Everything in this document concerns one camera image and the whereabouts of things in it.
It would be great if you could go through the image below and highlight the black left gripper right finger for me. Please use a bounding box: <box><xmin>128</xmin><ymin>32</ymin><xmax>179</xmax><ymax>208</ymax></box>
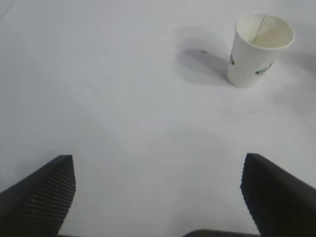
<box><xmin>240</xmin><ymin>153</ymin><xmax>316</xmax><ymax>237</ymax></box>

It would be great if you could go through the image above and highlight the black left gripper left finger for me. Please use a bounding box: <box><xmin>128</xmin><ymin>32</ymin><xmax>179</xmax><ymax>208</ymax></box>
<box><xmin>0</xmin><ymin>155</ymin><xmax>76</xmax><ymax>237</ymax></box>

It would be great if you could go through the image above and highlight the white paper coffee cup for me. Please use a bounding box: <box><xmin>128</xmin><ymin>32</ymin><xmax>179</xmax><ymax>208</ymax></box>
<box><xmin>226</xmin><ymin>15</ymin><xmax>295</xmax><ymax>89</ymax></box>

